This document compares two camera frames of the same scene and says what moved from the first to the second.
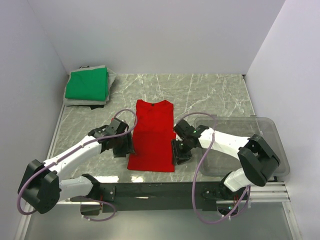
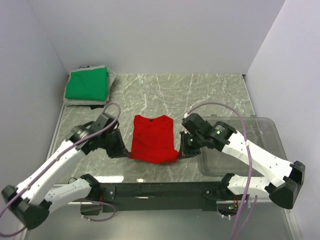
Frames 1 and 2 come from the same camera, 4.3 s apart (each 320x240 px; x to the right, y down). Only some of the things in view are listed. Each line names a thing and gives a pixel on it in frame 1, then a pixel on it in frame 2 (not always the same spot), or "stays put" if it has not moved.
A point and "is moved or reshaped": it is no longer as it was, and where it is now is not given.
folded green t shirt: (91, 85) stays put
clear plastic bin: (218, 163) stays put
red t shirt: (154, 131) is moved or reshaped
